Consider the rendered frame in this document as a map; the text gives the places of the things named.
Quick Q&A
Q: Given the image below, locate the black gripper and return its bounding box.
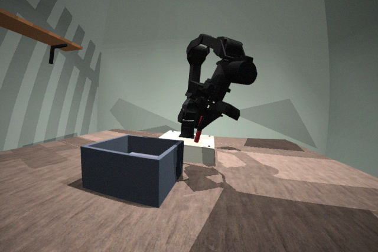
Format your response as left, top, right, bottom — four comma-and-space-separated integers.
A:
185, 76, 240, 131

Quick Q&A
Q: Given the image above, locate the red peg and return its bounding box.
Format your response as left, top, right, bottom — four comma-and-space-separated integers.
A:
194, 130, 202, 143

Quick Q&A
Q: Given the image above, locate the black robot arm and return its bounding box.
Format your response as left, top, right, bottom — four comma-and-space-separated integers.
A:
178, 34, 257, 139

